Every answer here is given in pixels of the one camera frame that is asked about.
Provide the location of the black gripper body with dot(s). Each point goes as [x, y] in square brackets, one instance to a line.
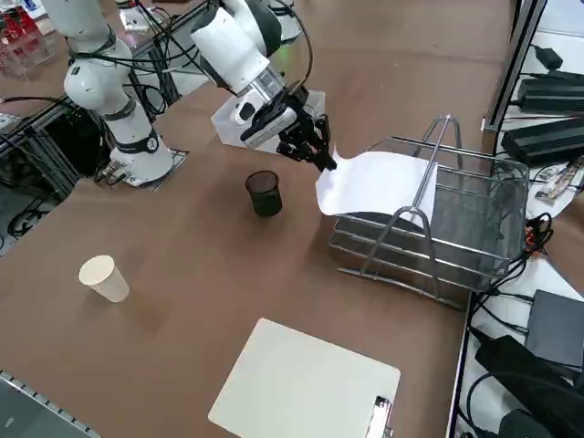
[283, 114]

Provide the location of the white A4 paper sheet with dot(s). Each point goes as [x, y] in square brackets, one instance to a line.
[378, 182]

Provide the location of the silver mesh file organizer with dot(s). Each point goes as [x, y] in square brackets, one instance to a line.
[470, 228]

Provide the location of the black mesh pen cup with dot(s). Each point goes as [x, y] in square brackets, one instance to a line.
[264, 196]

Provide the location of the translucent plastic bin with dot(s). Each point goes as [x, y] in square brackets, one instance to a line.
[223, 128]

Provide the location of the large black power adapter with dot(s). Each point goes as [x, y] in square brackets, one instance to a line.
[552, 93]
[543, 141]

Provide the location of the white clipboard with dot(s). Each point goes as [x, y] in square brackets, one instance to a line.
[296, 374]

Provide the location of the white paper cup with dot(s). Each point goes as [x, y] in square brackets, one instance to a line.
[107, 283]

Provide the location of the small black power adapter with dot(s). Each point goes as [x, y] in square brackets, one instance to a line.
[549, 57]

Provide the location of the clear box with red items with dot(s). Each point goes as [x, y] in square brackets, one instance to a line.
[23, 50]

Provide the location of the dark grey flat box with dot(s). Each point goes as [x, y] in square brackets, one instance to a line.
[556, 328]

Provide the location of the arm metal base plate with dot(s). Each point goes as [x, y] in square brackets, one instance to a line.
[178, 157]

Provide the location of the aluminium frame post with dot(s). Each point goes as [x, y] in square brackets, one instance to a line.
[520, 55]

